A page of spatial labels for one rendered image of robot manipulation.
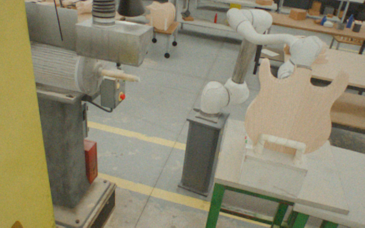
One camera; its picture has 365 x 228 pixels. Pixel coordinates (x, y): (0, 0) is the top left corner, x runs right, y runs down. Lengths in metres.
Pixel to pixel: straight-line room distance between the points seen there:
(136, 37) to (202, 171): 1.52
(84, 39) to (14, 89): 0.86
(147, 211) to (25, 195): 1.88
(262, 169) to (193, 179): 1.30
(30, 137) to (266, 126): 0.96
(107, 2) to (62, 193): 1.28
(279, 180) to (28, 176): 1.06
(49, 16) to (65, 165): 0.88
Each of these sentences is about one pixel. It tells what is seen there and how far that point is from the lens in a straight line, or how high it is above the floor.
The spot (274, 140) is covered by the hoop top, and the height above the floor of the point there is 1.20.
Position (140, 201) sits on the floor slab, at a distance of 2.63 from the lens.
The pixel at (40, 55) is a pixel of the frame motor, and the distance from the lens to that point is 1.69.
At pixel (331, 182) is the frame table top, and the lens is 1.73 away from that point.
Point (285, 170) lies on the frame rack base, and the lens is 1.44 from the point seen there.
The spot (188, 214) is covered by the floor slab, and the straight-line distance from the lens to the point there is 2.58.
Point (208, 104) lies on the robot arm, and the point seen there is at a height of 0.84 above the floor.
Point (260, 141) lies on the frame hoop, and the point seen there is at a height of 1.18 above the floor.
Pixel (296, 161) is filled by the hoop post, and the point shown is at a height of 1.12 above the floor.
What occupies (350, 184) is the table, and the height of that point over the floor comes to 0.90.
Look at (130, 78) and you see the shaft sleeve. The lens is 1.58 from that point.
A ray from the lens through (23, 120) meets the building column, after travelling 0.67.
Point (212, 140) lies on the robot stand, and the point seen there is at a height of 0.57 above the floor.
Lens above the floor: 1.92
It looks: 29 degrees down
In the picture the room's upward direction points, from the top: 7 degrees clockwise
